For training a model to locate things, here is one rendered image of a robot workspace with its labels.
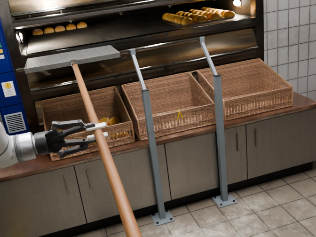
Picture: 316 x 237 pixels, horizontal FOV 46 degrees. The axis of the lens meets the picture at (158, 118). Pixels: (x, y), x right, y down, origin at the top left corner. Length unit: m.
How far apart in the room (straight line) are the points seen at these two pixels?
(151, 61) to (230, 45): 0.67
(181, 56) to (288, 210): 1.36
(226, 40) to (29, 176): 1.78
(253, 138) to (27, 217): 1.61
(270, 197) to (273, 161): 0.27
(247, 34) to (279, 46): 0.32
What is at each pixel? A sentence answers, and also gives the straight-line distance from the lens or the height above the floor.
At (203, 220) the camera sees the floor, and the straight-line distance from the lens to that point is 2.69.
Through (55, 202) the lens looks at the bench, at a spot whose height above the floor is 0.32.
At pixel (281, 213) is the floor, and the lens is 2.76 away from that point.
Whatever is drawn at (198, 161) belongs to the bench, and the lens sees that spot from 2.66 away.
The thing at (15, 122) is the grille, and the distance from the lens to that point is 2.87.
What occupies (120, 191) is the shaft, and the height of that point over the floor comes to 1.14.
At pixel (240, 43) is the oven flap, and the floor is 0.99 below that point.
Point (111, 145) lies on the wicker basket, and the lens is 2.48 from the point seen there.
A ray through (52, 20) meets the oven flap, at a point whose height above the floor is 1.40.
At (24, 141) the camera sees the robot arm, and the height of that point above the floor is 1.17.
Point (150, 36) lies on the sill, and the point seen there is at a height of 1.17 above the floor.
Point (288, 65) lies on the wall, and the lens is 3.44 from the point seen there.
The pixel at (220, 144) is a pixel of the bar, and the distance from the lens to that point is 2.61.
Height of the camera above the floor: 1.63
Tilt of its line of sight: 22 degrees down
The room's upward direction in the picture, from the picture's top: 7 degrees counter-clockwise
